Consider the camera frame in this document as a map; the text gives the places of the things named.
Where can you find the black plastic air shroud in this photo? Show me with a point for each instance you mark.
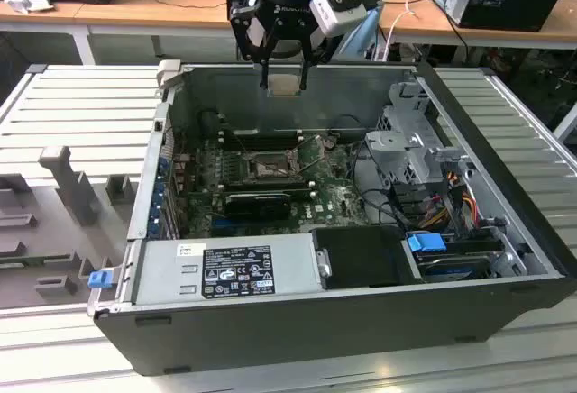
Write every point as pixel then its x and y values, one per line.
pixel 360 258

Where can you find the blue card retention bar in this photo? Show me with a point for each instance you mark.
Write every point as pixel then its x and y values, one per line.
pixel 160 199

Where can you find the green motherboard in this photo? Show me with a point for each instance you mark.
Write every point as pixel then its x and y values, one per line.
pixel 333 212

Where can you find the hard disk drive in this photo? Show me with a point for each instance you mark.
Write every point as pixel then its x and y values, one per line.
pixel 455 269

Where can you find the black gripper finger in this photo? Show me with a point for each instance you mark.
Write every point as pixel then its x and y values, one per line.
pixel 322 50
pixel 241 32

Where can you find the white table frame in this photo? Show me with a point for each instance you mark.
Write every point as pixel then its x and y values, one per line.
pixel 569 122

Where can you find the blue disk carrier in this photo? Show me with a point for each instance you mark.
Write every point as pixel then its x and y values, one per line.
pixel 426 249

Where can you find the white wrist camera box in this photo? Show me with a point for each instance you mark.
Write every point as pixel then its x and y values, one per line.
pixel 338 16

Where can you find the grey power supply unit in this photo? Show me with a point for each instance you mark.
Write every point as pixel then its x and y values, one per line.
pixel 158 276

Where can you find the wooden desk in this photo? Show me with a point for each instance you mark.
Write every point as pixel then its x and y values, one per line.
pixel 180 19

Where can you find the black open PC case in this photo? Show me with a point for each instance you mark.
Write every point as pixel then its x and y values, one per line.
pixel 315 334

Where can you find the blue case latch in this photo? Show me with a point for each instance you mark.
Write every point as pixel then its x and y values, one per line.
pixel 100 279

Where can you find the CPU socket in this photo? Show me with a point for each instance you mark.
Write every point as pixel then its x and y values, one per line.
pixel 268 168

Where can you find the silver metal drive cage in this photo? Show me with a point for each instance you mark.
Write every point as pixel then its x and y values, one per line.
pixel 392 149

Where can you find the black graphics card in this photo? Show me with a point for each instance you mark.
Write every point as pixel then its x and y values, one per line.
pixel 257 207

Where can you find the black RAM slot bank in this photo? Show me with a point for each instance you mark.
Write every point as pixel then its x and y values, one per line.
pixel 266 184
pixel 261 140

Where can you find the silver square CPU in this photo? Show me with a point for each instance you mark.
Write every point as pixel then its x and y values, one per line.
pixel 283 84

